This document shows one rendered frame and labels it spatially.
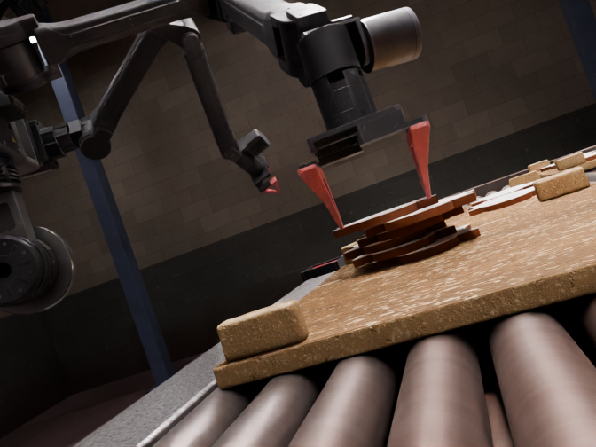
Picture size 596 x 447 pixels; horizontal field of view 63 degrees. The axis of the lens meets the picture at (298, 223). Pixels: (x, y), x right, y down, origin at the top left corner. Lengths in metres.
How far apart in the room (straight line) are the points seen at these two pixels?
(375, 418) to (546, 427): 0.10
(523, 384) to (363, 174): 5.59
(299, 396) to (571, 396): 0.16
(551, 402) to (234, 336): 0.21
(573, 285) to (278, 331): 0.17
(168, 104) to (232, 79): 0.87
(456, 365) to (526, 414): 0.07
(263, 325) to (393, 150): 5.50
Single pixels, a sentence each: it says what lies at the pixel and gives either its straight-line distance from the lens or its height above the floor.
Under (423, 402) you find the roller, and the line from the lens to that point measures 0.22.
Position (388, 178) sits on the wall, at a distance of 5.77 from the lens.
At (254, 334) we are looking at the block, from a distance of 0.33.
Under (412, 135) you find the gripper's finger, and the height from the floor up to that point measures 1.06.
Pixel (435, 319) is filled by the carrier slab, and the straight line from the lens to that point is 0.30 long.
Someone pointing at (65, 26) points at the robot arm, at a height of 1.46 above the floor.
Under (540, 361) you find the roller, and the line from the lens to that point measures 0.23.
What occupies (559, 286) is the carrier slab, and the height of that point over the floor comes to 0.93.
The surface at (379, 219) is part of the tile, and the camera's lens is 0.51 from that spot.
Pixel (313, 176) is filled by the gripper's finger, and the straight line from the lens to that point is 0.51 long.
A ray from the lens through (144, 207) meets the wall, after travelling 6.49.
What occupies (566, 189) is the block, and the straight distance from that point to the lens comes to 0.69.
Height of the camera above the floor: 1.00
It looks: 1 degrees up
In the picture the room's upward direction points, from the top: 20 degrees counter-clockwise
